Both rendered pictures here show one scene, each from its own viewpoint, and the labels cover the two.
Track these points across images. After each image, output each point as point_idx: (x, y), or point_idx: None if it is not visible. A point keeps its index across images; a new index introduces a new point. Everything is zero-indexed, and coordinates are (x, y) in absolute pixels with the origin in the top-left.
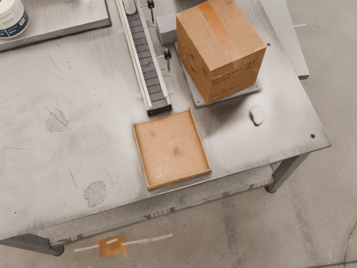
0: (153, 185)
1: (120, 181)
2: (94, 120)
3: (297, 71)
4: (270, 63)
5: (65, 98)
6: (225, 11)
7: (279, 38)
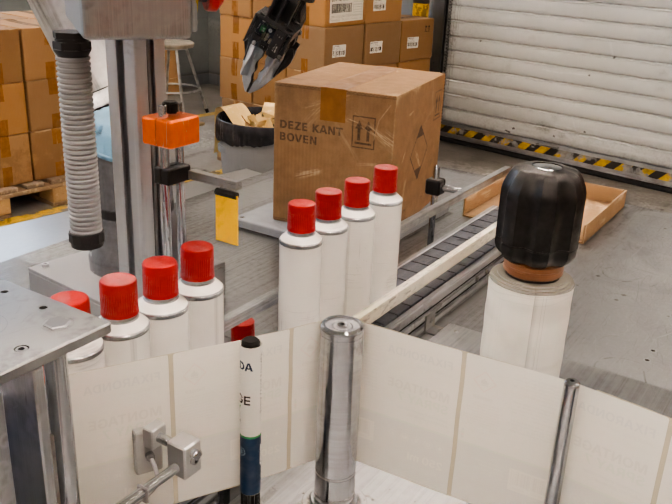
0: (616, 188)
1: (664, 224)
2: (656, 274)
3: (252, 174)
4: (267, 190)
5: None
6: (321, 78)
7: (199, 194)
